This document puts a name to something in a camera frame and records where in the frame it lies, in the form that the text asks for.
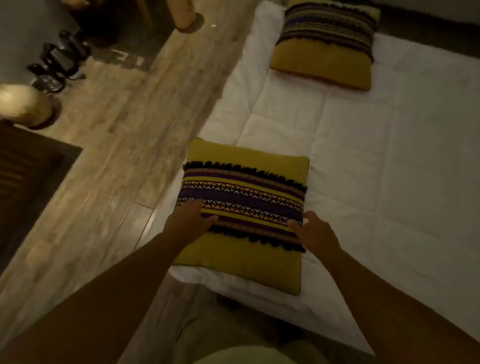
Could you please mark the person's right hand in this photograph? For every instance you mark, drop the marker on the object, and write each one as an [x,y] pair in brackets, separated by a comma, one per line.
[315,234]

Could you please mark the person's left hand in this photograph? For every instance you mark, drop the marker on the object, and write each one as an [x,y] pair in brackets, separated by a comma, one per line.
[187,225]

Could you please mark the yellow embroidered cushion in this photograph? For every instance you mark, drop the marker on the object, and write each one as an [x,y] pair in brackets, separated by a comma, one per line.
[243,262]
[322,63]

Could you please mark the white quilted bed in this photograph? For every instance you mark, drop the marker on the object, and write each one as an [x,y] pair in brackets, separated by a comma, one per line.
[393,168]

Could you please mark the person's left forearm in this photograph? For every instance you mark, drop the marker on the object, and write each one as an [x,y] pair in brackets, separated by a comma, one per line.
[97,307]

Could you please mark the person's right forearm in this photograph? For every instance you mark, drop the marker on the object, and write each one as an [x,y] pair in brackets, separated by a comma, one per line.
[393,315]

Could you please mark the person's light trousers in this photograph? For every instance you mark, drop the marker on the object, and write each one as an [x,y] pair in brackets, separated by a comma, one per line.
[210,330]

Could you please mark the glass base black kettle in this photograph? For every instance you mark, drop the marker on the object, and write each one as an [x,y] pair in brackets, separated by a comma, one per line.
[47,78]

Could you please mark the round gourd floor vase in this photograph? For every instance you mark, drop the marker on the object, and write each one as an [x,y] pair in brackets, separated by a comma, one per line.
[22,105]

